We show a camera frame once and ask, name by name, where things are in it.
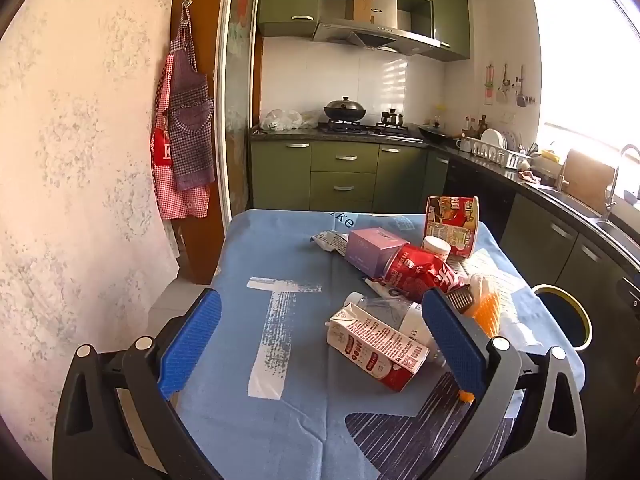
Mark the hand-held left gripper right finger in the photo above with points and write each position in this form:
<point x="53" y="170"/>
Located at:
<point x="452" y="340"/>

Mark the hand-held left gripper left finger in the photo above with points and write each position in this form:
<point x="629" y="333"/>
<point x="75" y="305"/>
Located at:
<point x="190" y="345"/>

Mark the clear plastic bottle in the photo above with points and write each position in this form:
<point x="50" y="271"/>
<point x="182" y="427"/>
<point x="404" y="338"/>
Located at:
<point x="387" y="307"/>

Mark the red soda can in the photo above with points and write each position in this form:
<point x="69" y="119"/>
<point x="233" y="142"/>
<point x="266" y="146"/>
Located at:
<point x="415" y="267"/>

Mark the white and red milk carton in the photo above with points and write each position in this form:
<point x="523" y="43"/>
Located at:
<point x="370" y="345"/>

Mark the small white bottle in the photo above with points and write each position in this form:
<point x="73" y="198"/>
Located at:
<point x="436" y="246"/>

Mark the black bin with yellow rim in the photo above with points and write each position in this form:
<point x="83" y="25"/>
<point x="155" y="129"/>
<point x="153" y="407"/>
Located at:
<point x="565" y="315"/>

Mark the red instant noodle cup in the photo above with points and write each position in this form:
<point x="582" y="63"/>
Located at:
<point x="452" y="220"/>

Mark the purple cardboard box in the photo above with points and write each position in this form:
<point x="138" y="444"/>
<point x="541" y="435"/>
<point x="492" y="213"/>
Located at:
<point x="370" y="250"/>

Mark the white printed wrapper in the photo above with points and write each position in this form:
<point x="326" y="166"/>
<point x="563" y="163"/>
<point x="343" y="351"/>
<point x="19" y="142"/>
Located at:
<point x="330" y="240"/>

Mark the brown striped packet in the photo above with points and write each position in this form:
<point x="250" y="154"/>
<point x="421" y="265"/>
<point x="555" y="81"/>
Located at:
<point x="460" y="302"/>

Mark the white plastic bag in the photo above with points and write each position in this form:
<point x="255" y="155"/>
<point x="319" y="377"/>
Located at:
<point x="520" y="330"/>

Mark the green cabinet below sink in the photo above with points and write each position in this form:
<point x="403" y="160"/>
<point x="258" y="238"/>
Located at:
<point x="550" y="245"/>

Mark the blue printed tablecloth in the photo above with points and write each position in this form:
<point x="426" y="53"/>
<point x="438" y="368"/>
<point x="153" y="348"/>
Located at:
<point x="300" y="435"/>

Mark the black built-in appliance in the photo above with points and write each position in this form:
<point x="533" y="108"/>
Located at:
<point x="475" y="195"/>

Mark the red checked apron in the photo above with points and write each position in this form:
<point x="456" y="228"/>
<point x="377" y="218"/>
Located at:
<point x="170" y="195"/>

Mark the pink cloth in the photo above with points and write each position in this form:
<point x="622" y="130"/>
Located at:
<point x="528" y="176"/>

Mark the white dish rack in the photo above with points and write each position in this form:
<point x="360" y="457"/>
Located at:
<point x="500" y="156"/>

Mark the green base cabinet with drawers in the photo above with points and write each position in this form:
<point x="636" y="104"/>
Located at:
<point x="280" y="175"/>

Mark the white mug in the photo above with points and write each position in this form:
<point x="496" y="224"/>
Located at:
<point x="465" y="145"/>

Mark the black frying pan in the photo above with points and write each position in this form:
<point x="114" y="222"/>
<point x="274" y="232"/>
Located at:
<point x="435" y="135"/>

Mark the white plates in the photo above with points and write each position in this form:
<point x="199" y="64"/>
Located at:
<point x="492" y="137"/>

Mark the wooden cutting board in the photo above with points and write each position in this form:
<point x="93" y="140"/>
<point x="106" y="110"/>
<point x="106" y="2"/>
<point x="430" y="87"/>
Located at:
<point x="587" y="180"/>

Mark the condiment bottles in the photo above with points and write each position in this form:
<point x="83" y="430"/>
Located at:
<point x="475" y="124"/>

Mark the purple checked apron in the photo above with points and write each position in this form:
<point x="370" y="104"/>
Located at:
<point x="190" y="125"/>

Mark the small dark pot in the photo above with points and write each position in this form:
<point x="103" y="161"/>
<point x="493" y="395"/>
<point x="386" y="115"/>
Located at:
<point x="392" y="118"/>

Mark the black gas stove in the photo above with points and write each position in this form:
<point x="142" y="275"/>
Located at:
<point x="360" y="128"/>

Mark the steel tall faucet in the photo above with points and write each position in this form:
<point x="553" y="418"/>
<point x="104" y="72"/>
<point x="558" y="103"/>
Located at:
<point x="614" y="175"/>

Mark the clear plastic bag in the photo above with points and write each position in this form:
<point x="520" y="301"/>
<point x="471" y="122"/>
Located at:
<point x="285" y="120"/>

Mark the black wok with lid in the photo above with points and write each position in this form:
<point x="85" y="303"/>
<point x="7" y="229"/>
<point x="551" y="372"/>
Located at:
<point x="345" y="107"/>

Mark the hanging kitchen utensils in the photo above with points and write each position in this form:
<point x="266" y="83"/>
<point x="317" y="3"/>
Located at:
<point x="505" y="82"/>

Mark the bright window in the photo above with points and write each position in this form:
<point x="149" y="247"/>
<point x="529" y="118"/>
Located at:
<point x="585" y="70"/>

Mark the steel range hood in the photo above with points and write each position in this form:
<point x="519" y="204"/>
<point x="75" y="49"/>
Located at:
<point x="370" y="35"/>

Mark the white wall socket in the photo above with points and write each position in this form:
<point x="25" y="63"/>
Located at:
<point x="508" y="117"/>

